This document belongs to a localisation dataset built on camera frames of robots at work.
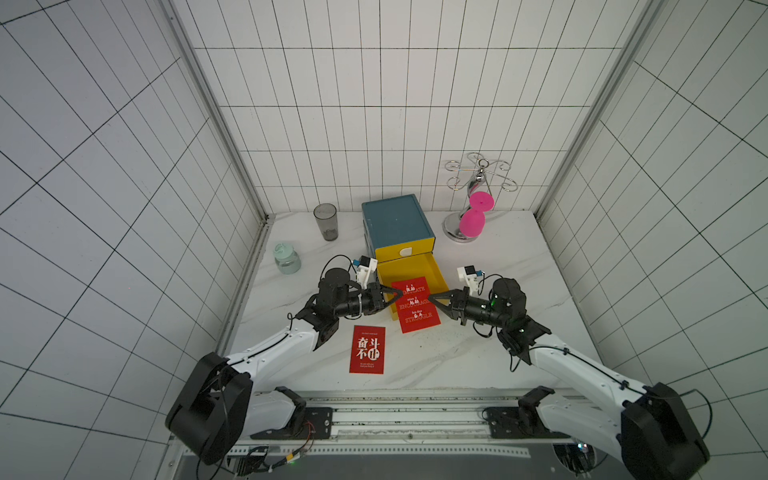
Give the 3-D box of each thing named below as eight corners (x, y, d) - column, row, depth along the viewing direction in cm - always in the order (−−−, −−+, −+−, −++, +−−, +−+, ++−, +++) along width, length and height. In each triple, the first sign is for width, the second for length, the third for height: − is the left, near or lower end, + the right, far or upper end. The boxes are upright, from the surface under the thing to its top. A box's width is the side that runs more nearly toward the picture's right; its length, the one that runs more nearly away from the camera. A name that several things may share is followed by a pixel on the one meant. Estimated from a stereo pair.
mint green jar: (278, 274, 103) (270, 258, 96) (282, 258, 108) (275, 242, 100) (298, 274, 103) (291, 258, 96) (301, 258, 108) (295, 242, 100)
